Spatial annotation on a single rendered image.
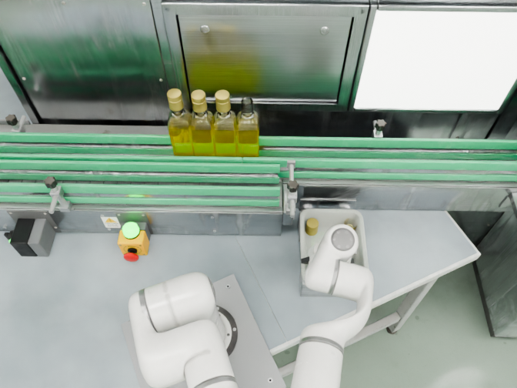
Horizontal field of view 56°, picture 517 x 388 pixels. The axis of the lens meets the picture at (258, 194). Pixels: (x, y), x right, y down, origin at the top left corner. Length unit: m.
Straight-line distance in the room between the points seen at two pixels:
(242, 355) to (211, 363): 0.35
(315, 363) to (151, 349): 0.29
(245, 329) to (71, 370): 0.44
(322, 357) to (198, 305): 0.26
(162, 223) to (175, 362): 0.55
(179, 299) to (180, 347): 0.10
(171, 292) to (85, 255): 0.53
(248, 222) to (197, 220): 0.14
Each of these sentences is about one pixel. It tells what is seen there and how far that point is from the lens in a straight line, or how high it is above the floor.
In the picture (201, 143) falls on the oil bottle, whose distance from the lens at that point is 1.26.
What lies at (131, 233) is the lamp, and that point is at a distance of 1.34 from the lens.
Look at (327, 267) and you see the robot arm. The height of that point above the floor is 1.07.
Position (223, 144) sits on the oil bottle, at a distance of 1.26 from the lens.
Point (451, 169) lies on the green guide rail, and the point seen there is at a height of 0.94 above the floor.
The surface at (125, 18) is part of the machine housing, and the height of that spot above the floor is 1.25.
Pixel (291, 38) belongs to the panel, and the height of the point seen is 1.22.
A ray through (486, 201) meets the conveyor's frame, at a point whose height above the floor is 0.81.
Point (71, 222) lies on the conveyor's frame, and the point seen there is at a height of 0.81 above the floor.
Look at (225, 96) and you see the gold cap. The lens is 1.16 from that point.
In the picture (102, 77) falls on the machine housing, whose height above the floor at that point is 1.06.
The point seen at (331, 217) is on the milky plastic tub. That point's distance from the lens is 1.37.
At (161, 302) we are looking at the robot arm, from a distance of 0.97.
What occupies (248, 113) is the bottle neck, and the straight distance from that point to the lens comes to 1.19.
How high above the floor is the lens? 1.98
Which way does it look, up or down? 56 degrees down
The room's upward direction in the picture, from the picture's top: straight up
